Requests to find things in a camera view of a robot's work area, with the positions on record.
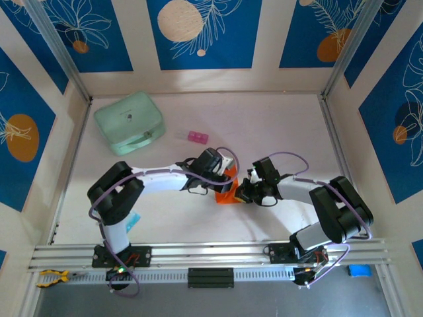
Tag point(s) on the orange square paper sheet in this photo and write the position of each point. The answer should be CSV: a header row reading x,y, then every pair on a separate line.
x,y
226,199

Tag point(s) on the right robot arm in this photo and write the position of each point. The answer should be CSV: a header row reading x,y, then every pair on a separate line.
x,y
340,211

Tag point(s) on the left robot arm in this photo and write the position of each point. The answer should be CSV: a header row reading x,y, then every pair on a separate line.
x,y
115,198

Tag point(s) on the pink and clear pill box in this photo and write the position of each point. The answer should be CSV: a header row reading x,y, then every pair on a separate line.
x,y
197,137

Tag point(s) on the mint green zip case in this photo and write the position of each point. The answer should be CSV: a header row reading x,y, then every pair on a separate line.
x,y
129,115

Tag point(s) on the light blue wipes packet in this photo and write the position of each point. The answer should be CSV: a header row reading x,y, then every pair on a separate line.
x,y
135,220

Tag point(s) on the blue sponge block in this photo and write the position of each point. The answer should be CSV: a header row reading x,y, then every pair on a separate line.
x,y
359,271

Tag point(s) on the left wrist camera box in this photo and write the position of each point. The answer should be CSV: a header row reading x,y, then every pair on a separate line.
x,y
228,162

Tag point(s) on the aluminium mounting rail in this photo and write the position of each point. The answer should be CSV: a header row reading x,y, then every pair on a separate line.
x,y
211,252

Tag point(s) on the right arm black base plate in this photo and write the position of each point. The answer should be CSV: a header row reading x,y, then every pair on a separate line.
x,y
279,254

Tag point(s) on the black ribbed bracket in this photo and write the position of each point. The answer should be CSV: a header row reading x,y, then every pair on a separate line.
x,y
211,278

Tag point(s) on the aluminium side rail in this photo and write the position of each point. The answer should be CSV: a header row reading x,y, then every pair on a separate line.
x,y
67,185
337,138

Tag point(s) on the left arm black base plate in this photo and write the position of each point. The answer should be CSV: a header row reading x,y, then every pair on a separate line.
x,y
142,257

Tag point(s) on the aluminium frame post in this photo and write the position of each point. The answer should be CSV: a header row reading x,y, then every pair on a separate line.
x,y
56,43
357,46

